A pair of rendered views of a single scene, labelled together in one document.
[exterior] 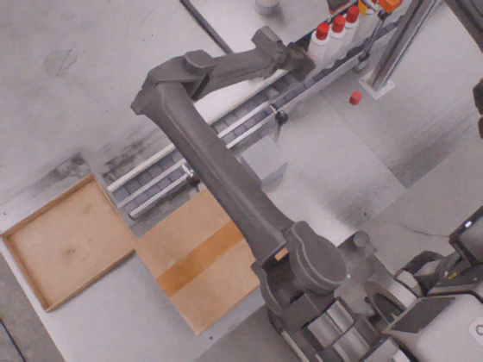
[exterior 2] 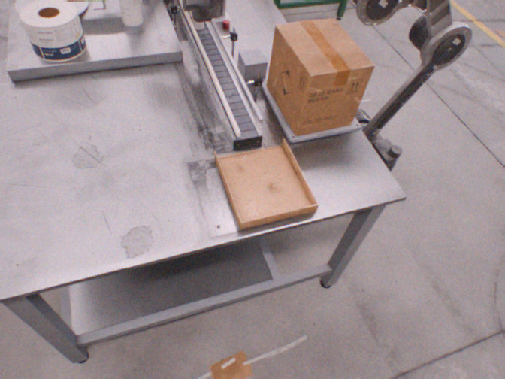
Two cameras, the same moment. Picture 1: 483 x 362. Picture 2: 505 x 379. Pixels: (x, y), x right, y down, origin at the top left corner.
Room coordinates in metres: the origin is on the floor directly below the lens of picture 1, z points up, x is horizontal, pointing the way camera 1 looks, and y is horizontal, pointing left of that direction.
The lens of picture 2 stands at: (0.01, 1.28, 1.85)
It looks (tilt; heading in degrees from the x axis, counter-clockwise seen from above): 53 degrees down; 283
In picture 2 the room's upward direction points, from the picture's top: 9 degrees clockwise
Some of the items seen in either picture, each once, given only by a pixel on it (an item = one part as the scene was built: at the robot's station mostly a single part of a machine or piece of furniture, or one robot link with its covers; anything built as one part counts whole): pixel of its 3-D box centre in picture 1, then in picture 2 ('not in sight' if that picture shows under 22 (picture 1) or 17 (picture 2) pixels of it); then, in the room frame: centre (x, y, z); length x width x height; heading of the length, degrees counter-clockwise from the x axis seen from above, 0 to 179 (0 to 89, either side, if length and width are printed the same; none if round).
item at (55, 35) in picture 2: not in sight; (55, 30); (1.15, 0.21, 0.95); 0.20 x 0.20 x 0.14
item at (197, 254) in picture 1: (222, 252); (315, 77); (0.13, 0.06, 0.99); 0.30 x 0.24 x 0.27; 131
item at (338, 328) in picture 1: (339, 338); not in sight; (-0.03, -0.13, 1.45); 0.09 x 0.08 x 0.12; 130
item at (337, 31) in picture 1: (332, 42); not in sight; (0.75, -0.24, 0.98); 0.05 x 0.05 x 0.20
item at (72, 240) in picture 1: (71, 240); (264, 180); (0.16, 0.49, 0.85); 0.30 x 0.26 x 0.04; 129
